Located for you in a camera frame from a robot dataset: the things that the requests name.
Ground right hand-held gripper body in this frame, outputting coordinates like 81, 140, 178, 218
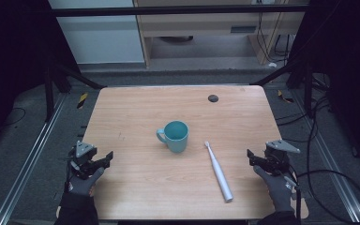
262, 139, 301, 176

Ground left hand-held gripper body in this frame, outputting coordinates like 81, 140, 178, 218
67, 141, 105, 181

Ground white electric toothbrush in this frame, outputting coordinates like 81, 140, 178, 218
203, 141, 234, 203

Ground teal cup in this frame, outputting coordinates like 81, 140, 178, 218
156, 120, 189, 155

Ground person's left hand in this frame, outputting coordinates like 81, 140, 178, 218
64, 166, 105, 198

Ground yellow black tape strip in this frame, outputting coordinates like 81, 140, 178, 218
277, 89, 294, 104
76, 92, 89, 110

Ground black metal stand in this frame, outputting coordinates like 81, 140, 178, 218
43, 55, 107, 123
249, 52, 315, 119

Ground white cabinet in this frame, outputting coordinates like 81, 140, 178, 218
48, 0, 146, 65

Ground light wooden desk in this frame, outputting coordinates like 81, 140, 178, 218
133, 0, 310, 68

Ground black floor cables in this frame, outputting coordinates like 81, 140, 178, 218
275, 73, 334, 144

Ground aluminium floor rail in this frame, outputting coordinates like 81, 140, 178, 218
290, 90, 360, 224
0, 93, 68, 225

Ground thin black floor cable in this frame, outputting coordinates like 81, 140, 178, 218
0, 107, 27, 129

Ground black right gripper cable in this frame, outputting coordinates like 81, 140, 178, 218
289, 123, 360, 225

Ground black metal frame bar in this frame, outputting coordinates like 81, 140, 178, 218
50, 5, 310, 18

